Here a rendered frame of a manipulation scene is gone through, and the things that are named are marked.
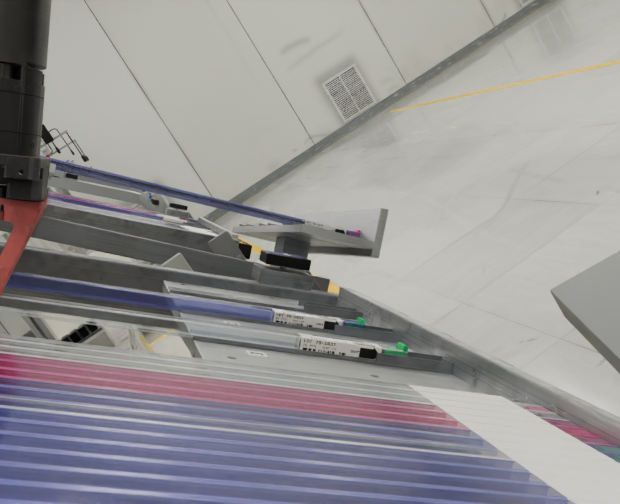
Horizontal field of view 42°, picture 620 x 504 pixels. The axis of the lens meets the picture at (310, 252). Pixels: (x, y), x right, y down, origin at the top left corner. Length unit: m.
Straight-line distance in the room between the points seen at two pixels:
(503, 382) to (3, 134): 0.34
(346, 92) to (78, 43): 2.72
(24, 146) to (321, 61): 8.12
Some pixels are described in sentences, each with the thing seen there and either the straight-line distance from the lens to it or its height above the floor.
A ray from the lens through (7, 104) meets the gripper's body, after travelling 0.52.
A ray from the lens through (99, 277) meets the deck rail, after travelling 0.85.
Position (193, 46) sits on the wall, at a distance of 8.39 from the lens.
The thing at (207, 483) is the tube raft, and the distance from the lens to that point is 0.26.
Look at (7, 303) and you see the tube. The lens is 0.55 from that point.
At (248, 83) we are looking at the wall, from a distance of 8.42.
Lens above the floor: 0.97
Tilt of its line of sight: 12 degrees down
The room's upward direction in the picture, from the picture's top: 32 degrees counter-clockwise
